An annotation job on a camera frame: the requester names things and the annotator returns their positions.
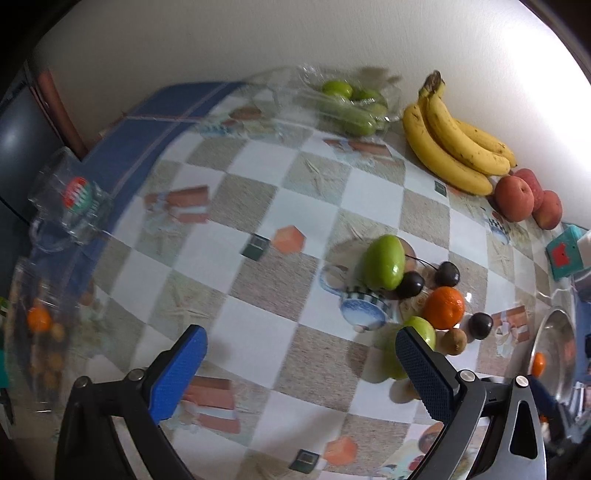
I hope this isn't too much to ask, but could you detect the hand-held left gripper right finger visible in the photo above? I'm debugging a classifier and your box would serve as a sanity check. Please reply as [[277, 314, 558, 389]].
[[395, 326, 550, 480]]

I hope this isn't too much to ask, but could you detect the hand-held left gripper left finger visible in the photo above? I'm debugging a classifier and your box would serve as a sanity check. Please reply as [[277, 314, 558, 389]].
[[54, 324, 208, 480]]

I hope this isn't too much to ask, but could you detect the small green round fruit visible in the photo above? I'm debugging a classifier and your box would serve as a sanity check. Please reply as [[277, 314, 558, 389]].
[[401, 316, 437, 352]]

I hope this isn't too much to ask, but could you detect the brown kiwi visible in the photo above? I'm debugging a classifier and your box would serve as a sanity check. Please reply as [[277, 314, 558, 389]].
[[436, 327, 469, 356]]

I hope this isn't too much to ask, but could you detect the dark plum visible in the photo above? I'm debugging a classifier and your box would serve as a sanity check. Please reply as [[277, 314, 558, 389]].
[[434, 261, 461, 288], [467, 312, 494, 340], [395, 271, 426, 299]]

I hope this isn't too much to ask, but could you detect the green mango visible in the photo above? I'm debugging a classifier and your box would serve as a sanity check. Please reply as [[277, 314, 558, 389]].
[[359, 234, 407, 291]]

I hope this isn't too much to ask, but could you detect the round metal bowl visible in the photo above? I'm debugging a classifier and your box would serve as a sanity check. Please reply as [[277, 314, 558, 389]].
[[526, 307, 578, 404]]

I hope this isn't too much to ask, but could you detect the small orange citrus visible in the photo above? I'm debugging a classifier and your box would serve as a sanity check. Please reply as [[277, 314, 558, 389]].
[[27, 307, 51, 334]]

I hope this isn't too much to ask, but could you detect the checkered printed tablecloth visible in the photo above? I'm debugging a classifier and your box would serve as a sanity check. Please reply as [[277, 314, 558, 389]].
[[18, 69, 591, 480]]

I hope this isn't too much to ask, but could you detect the teal box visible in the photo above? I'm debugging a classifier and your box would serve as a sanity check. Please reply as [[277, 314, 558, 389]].
[[546, 224, 591, 281]]

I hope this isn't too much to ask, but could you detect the red peach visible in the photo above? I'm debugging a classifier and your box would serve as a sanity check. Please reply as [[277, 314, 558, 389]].
[[532, 190, 564, 230], [494, 175, 536, 223], [513, 168, 546, 210]]

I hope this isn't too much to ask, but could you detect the yellow banana bunch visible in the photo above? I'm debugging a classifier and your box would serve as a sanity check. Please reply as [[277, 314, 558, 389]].
[[402, 71, 518, 197]]

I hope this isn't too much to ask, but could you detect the long green fruit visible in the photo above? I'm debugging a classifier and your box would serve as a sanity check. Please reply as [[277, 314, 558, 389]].
[[318, 99, 379, 137]]

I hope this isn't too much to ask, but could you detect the dark grey furniture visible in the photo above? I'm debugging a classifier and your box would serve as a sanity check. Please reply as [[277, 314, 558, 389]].
[[0, 60, 88, 259]]

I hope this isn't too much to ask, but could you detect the brown wooden edge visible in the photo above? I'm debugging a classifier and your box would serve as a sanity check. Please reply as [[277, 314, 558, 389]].
[[34, 69, 90, 160]]

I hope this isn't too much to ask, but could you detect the clear plastic tray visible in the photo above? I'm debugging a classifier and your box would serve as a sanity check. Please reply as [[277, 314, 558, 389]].
[[272, 65, 402, 137]]

